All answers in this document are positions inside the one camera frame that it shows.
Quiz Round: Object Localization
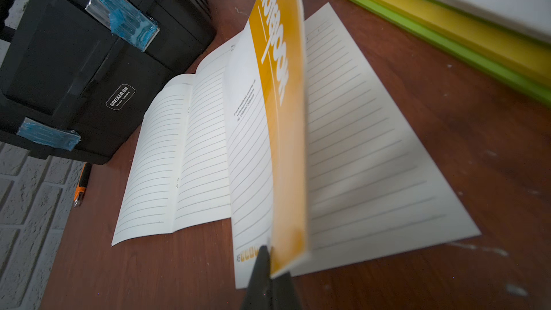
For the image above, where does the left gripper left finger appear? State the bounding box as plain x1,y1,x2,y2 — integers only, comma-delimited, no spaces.
240,245,272,310

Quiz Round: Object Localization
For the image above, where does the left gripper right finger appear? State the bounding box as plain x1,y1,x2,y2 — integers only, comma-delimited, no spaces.
271,272,302,310

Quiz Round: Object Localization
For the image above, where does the large white lined notebook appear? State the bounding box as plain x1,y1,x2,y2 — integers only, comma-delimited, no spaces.
111,36,239,245

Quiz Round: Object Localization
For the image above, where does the yellow white cover notebook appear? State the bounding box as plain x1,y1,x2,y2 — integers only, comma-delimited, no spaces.
373,0,550,88

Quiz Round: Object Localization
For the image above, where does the black plastic toolbox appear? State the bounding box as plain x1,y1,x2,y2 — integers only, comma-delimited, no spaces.
1,0,216,164

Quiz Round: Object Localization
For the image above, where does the orange handled adjustable wrench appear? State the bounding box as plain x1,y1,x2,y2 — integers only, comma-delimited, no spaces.
73,163,93,208

